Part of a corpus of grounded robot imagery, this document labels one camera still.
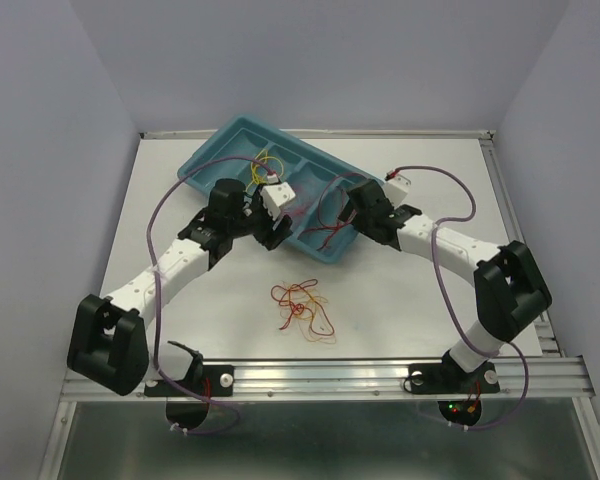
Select aluminium front mounting rail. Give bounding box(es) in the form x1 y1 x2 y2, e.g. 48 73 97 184
62 355 594 401

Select separated red wire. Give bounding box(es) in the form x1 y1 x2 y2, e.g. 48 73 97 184
299 173 371 251

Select purple camera cable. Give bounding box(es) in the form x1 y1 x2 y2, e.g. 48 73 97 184
147 156 281 436
394 164 529 432

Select separated yellow wire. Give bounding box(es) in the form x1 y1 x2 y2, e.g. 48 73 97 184
247 148 286 194

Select aluminium table edge frame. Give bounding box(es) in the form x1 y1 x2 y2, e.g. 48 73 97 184
138 128 566 357

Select teal plastic compartment tray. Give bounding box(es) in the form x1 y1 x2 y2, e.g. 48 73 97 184
177 115 370 264

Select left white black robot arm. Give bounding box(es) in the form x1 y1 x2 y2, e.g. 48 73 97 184
67 175 296 395

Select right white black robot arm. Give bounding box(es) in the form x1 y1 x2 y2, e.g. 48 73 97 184
341 180 552 390

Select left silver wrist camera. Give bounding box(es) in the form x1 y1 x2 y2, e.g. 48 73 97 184
261 182 296 220

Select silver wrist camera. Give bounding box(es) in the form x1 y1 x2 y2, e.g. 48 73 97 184
261 182 296 220
382 171 411 208

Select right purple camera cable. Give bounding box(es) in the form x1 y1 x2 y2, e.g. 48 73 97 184
394 164 529 432

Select thin pink red wires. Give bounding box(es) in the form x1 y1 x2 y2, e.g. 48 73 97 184
287 182 321 221

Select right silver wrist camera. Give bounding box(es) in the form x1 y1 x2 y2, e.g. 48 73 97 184
382 171 411 208

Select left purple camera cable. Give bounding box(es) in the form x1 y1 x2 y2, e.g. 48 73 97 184
147 156 281 436

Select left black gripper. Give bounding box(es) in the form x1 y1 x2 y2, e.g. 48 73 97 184
229 184 293 251

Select red yellow wire bundle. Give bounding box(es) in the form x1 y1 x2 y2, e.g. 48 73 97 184
269 277 340 347

